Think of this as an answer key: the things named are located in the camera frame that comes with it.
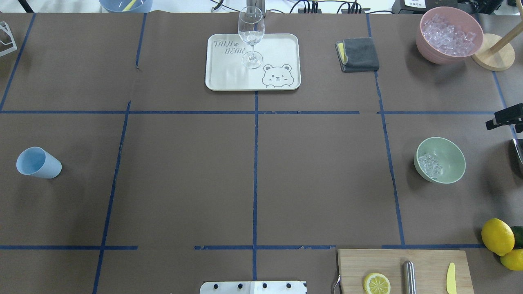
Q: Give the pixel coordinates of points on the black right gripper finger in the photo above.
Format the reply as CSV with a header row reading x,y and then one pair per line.
x,y
506,117

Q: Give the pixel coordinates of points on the green bowl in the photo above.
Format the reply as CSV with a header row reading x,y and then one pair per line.
x,y
449,155

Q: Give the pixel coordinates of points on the light blue cup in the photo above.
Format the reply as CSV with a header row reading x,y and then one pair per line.
x,y
37,162

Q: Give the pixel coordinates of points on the metal ice scoop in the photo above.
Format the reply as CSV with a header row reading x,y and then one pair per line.
x,y
517,145

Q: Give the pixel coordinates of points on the ice cubes in green bowl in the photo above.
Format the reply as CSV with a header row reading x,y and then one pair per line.
x,y
430,165

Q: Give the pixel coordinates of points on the pink bowl of ice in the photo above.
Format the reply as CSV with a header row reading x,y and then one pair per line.
x,y
448,35

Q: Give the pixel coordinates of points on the blue bowl with fork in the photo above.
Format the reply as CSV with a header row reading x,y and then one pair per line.
x,y
126,6

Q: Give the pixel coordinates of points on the wooden stand round base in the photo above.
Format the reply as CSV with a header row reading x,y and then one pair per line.
x,y
496,53

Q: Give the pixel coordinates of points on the green lime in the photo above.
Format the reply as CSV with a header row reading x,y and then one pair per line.
x,y
517,231

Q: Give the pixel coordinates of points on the yellow lemon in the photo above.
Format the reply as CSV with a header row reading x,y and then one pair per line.
x,y
497,236
513,260

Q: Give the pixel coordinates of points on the grey folded cloth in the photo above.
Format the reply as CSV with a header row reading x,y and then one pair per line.
x,y
357,55

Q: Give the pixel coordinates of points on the wooden cutting board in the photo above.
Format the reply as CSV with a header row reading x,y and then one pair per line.
x,y
430,269

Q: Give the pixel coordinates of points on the yellow plastic knife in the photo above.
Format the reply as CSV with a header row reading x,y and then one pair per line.
x,y
451,279

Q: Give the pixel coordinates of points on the steel muddler black cap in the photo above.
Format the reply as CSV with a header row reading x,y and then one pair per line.
x,y
409,278

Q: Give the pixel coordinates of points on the lemon half slice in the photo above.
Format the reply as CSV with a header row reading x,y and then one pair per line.
x,y
376,283

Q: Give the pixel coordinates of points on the cream bear tray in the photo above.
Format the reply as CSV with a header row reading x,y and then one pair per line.
x,y
280,70

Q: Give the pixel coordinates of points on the clear wine glass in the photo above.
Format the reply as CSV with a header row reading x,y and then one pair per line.
x,y
251,29

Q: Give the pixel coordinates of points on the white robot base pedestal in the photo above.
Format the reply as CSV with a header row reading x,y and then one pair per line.
x,y
254,287

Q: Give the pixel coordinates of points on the white wire cup rack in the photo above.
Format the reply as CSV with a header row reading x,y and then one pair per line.
x,y
7,41

